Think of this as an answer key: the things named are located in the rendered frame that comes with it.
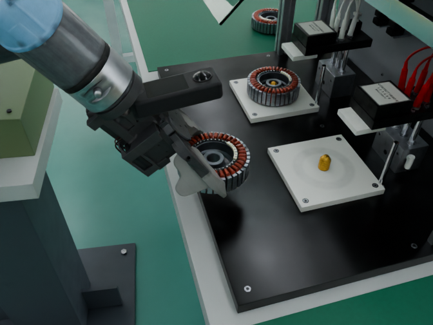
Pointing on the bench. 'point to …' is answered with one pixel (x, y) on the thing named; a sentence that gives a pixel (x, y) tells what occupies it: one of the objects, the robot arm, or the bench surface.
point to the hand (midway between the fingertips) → (216, 162)
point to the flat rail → (407, 17)
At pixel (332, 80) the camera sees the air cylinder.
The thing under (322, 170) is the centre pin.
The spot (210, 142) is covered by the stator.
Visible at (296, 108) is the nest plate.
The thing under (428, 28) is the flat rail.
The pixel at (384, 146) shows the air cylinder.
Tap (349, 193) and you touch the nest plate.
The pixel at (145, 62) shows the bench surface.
